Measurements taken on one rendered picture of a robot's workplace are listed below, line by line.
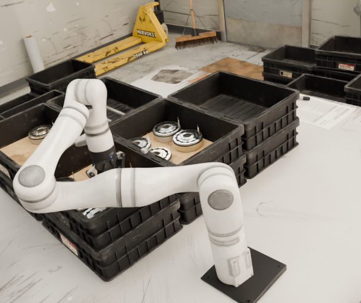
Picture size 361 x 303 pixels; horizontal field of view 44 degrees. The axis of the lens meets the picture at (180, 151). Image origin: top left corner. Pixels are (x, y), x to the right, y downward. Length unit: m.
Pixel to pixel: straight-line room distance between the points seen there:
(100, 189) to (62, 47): 4.10
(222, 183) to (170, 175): 0.13
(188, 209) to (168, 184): 0.34
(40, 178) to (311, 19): 3.72
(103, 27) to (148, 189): 4.41
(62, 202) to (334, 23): 3.62
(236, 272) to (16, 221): 0.81
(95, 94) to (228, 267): 0.56
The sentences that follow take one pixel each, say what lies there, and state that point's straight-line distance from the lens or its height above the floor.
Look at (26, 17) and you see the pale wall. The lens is 4.85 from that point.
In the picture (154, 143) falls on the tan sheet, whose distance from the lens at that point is 1.61.
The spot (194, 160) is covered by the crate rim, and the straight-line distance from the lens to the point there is 1.31.
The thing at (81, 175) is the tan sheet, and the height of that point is 0.83.
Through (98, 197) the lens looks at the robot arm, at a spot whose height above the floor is 1.03.
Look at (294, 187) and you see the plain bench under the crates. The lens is 1.55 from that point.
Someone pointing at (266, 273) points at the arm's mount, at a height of 0.72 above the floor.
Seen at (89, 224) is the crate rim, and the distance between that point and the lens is 1.16.
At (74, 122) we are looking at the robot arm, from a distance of 1.15.
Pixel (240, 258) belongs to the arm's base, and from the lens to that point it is 1.17.
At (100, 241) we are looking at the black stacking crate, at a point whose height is 0.85.
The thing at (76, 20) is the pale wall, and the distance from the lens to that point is 5.15.
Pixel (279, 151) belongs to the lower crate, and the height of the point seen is 0.73.
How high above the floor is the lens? 1.63
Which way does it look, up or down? 31 degrees down
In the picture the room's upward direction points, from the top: 9 degrees counter-clockwise
